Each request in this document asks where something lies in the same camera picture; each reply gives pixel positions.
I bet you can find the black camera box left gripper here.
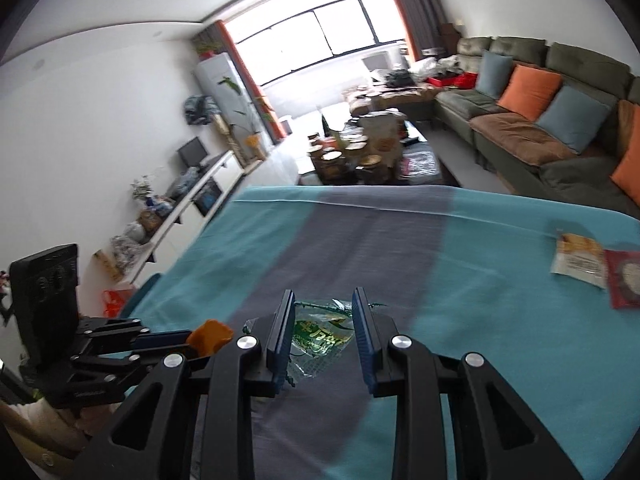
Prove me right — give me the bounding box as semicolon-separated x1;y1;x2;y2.
9;244;79;364

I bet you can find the white standing air conditioner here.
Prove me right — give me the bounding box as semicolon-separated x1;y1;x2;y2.
194;52;270;166

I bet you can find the olive green sectional sofa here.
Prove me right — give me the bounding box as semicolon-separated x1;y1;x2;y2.
434;37;639;217

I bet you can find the teal and grey tablecloth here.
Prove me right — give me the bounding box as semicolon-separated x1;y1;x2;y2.
134;185;639;479

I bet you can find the white ceramic jar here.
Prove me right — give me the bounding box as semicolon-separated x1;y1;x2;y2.
122;221;146;245

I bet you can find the orange peel piece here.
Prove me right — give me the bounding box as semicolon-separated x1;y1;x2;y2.
186;320;234;358

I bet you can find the tall green potted plant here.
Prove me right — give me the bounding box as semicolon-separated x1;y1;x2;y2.
217;75;270;162

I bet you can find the cluttered dark coffee table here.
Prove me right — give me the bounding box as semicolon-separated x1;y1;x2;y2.
297;108;460;188

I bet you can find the orange red plastic bag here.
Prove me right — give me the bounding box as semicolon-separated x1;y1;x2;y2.
102;287;134;318

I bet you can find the red snack packet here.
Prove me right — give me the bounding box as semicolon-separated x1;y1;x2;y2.
604;249;640;309

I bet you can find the green clear snack wrapper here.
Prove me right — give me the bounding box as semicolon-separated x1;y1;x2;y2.
242;298;388;388

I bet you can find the beige snack packet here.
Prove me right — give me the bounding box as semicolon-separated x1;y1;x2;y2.
551;233;608;289

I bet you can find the grey blue cushion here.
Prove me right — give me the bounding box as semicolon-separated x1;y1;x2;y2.
475;51;513;100
535;84;611;154

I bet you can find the black computer monitor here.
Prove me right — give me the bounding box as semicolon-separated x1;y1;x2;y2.
177;136;208;168

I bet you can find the orange cushion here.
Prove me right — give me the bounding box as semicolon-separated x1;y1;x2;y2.
611;103;640;204
498;65;563;122

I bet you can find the white black TV cabinet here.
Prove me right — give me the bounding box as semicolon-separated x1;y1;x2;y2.
119;151;244;287

